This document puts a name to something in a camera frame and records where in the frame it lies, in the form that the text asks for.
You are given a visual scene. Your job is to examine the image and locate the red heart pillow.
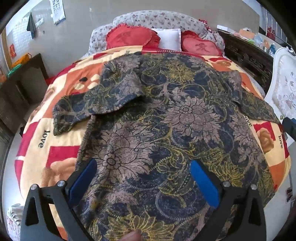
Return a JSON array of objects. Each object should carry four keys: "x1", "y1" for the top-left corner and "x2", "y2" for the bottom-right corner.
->
[
  {"x1": 106, "y1": 23, "x2": 161, "y2": 50},
  {"x1": 181, "y1": 30, "x2": 223, "y2": 57}
]

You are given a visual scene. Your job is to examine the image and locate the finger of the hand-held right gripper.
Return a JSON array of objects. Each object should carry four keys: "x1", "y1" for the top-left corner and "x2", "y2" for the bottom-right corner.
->
[{"x1": 282, "y1": 117, "x2": 296, "y2": 139}]

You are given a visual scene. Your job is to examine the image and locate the white lace cloth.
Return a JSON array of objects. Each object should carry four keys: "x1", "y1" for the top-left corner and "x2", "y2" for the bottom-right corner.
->
[{"x1": 7, "y1": 203, "x2": 23, "y2": 241}]

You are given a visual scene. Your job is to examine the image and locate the carved dark wooden cabinet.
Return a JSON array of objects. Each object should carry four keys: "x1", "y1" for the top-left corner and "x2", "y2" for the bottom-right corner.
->
[{"x1": 217, "y1": 30, "x2": 274, "y2": 93}]

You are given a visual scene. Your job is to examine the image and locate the red orange printed blanket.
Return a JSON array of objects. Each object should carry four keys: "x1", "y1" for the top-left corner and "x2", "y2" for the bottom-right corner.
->
[{"x1": 14, "y1": 45, "x2": 292, "y2": 241}]

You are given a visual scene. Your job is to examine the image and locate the green bundle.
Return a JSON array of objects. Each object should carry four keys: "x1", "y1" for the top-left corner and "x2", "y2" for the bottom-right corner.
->
[{"x1": 7, "y1": 66, "x2": 22, "y2": 77}]

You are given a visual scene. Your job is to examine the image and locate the white ornate chair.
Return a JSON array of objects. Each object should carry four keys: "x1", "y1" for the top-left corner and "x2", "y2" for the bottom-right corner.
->
[{"x1": 264, "y1": 46, "x2": 296, "y2": 149}]

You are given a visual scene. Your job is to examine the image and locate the plain dark wooden cabinet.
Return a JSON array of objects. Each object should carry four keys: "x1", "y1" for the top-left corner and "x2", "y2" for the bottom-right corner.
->
[{"x1": 0, "y1": 53, "x2": 49, "y2": 137}]

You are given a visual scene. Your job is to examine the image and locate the dark hanging cloth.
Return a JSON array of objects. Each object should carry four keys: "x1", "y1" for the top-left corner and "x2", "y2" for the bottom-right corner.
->
[{"x1": 26, "y1": 13, "x2": 37, "y2": 39}]

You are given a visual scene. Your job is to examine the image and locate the white square pillow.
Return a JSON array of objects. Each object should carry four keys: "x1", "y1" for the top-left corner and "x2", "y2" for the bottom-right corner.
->
[{"x1": 151, "y1": 28, "x2": 182, "y2": 52}]

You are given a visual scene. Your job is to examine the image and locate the person's left hand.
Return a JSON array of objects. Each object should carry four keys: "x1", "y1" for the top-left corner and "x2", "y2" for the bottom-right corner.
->
[{"x1": 122, "y1": 230, "x2": 142, "y2": 241}]

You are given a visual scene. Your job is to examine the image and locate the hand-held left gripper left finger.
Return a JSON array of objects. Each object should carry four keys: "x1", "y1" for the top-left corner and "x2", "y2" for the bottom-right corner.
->
[{"x1": 20, "y1": 159, "x2": 98, "y2": 241}]

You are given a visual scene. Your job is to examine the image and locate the yellow bag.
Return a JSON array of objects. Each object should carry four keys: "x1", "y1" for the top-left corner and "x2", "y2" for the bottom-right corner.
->
[{"x1": 11, "y1": 54, "x2": 31, "y2": 67}]

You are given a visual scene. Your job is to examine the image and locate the dark floral patterned garment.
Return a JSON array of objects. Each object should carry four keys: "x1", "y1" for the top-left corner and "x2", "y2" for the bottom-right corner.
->
[{"x1": 53, "y1": 52, "x2": 281, "y2": 241}]

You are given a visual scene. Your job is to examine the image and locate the orange box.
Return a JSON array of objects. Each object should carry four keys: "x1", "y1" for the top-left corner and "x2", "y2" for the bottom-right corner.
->
[{"x1": 239, "y1": 28, "x2": 255, "y2": 39}]

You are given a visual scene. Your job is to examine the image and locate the wall calendar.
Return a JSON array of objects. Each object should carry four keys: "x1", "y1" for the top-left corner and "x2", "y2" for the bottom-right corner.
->
[{"x1": 50, "y1": 0, "x2": 66, "y2": 25}]

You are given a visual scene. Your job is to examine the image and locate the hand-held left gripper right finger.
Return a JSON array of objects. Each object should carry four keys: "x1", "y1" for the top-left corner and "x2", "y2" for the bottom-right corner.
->
[{"x1": 190, "y1": 160, "x2": 267, "y2": 241}]

